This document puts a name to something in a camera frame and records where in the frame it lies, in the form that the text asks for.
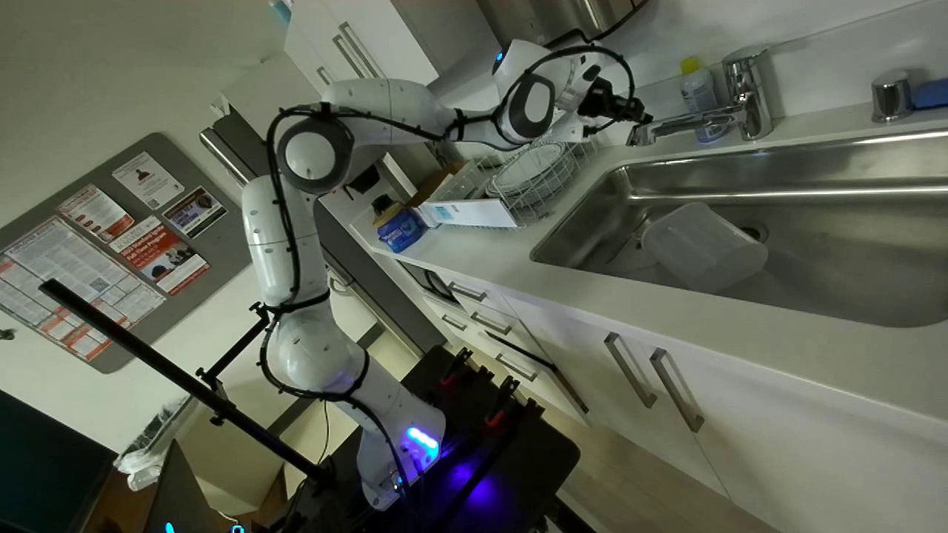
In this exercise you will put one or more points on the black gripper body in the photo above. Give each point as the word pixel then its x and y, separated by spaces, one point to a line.
pixel 604 102

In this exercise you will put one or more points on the chrome sink faucet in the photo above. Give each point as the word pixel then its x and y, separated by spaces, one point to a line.
pixel 744 88

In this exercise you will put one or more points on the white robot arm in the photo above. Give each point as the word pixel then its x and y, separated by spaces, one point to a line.
pixel 547 97

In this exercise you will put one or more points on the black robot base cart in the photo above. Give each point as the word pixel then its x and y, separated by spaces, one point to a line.
pixel 500 467

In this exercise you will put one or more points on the soap bottle with yellow cap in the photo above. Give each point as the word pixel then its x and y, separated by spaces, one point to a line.
pixel 697 88

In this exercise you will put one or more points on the white dish rack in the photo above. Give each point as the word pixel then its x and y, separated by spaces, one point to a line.
pixel 535 180

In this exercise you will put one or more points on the clear plastic container in sink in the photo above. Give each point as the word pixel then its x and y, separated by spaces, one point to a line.
pixel 703 250

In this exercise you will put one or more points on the stainless steel sink basin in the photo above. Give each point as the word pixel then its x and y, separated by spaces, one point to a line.
pixel 852 229

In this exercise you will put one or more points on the white kitchen cabinet unit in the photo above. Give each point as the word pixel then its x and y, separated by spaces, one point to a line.
pixel 768 318

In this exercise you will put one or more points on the grey notice board with posters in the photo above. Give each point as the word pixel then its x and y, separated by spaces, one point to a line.
pixel 144 238

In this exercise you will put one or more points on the black tripod pole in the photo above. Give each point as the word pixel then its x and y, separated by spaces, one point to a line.
pixel 170 372

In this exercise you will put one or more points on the right cabinet door handle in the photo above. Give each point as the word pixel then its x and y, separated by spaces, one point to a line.
pixel 676 387

